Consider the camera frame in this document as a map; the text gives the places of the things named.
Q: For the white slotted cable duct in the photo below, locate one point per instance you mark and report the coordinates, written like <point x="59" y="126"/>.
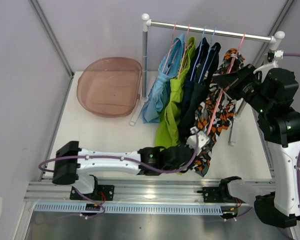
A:
<point x="124" y="208"/>

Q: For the light blue shorts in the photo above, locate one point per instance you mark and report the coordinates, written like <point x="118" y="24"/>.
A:
<point x="160" y="91"/>

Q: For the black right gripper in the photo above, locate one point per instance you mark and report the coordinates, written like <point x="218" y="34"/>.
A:
<point x="243" y="74"/>

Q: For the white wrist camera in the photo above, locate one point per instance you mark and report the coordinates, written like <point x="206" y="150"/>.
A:
<point x="197" y="138"/>
<point x="270" y="61"/>

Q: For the navy blue shorts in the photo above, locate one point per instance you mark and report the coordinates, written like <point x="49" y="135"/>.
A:
<point x="189" y="85"/>

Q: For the dark grey shorts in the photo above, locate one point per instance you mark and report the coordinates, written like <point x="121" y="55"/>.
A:
<point x="200" y="91"/>

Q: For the pink translucent plastic basin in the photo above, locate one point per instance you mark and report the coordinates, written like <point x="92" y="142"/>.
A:
<point x="109" y="87"/>

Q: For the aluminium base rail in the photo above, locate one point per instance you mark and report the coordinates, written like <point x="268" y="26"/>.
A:
<point x="126" y="191"/>

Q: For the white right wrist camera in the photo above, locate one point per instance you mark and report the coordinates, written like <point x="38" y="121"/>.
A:
<point x="270" y="61"/>

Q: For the lime green shorts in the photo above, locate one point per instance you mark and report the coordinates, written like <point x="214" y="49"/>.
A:
<point x="167" y="133"/>

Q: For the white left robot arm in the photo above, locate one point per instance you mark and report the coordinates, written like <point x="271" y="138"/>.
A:
<point x="75" y="166"/>

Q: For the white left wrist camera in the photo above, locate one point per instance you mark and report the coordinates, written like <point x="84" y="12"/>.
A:
<point x="197" y="138"/>

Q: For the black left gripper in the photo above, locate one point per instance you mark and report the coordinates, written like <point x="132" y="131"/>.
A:
<point x="192" y="157"/>

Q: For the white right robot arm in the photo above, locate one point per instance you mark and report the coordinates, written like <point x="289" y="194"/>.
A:
<point x="272" y="98"/>

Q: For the blue hanger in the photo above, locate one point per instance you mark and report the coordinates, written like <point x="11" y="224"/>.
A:
<point x="207" y="56"/>
<point x="197" y="55"/>

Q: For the orange camouflage shorts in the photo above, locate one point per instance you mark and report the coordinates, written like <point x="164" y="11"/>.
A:
<point x="216" y="112"/>

